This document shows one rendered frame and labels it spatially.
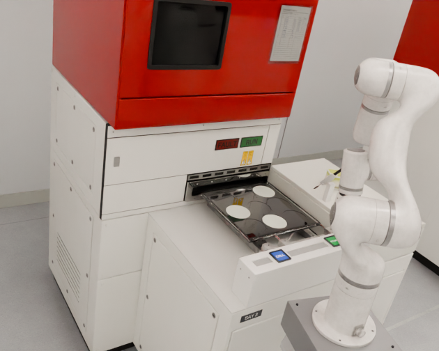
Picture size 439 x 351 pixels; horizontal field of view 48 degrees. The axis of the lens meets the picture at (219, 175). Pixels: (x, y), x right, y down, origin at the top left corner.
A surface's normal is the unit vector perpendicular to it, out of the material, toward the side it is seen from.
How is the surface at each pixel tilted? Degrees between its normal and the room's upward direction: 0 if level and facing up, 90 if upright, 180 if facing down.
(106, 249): 90
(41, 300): 0
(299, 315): 2
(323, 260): 90
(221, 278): 0
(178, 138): 90
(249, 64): 90
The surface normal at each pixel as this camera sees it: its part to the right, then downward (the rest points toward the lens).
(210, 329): -0.83, 0.12
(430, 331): 0.17, -0.88
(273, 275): 0.53, 0.47
